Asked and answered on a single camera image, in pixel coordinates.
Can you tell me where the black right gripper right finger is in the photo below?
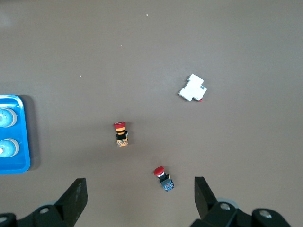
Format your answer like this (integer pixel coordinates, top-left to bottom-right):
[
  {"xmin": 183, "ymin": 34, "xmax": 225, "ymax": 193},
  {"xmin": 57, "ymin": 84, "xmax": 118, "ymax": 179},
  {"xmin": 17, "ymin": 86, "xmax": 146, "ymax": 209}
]
[{"xmin": 189, "ymin": 176, "xmax": 292, "ymax": 227}]

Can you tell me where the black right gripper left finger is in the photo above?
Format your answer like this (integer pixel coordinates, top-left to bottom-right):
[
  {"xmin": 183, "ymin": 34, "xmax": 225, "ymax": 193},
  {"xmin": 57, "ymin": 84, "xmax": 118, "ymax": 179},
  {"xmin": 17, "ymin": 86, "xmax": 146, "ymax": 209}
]
[{"xmin": 0, "ymin": 177, "xmax": 88, "ymax": 227}]

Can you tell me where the blue round bell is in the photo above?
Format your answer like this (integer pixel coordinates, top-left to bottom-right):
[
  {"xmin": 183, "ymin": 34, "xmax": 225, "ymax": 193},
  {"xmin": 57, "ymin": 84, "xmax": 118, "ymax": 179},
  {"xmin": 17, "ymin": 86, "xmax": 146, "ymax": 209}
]
[
  {"xmin": 0, "ymin": 108, "xmax": 18, "ymax": 128},
  {"xmin": 0, "ymin": 138, "xmax": 20, "ymax": 158}
]

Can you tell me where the red push button black body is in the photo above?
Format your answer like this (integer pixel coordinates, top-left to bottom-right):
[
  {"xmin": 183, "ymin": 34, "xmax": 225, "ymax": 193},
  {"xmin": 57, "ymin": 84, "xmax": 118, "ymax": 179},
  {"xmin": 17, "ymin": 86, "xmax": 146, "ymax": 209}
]
[{"xmin": 153, "ymin": 166, "xmax": 175, "ymax": 192}]

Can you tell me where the blue plastic tray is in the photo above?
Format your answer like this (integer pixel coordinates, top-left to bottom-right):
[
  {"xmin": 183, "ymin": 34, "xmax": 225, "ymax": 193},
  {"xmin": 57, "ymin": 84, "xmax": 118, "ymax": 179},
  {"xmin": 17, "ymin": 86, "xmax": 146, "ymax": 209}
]
[{"xmin": 0, "ymin": 94, "xmax": 31, "ymax": 175}]

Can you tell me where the red yellow emergency stop button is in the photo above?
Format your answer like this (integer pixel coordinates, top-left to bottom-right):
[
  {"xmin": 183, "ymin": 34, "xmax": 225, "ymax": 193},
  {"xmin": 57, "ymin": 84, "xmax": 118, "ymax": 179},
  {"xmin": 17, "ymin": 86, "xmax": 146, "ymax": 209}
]
[{"xmin": 113, "ymin": 121, "xmax": 130, "ymax": 148}]

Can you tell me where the white circuit breaker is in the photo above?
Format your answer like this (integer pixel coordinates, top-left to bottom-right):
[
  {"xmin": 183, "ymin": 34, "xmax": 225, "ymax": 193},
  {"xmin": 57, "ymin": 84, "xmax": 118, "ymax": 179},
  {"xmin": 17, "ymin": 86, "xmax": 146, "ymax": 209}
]
[{"xmin": 178, "ymin": 73, "xmax": 208, "ymax": 102}]

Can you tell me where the brown table cover sheet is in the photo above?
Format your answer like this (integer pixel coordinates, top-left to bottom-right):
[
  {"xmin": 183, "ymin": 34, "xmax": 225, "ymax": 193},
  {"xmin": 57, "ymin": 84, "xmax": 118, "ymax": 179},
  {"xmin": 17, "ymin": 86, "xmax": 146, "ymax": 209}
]
[{"xmin": 0, "ymin": 0, "xmax": 303, "ymax": 227}]

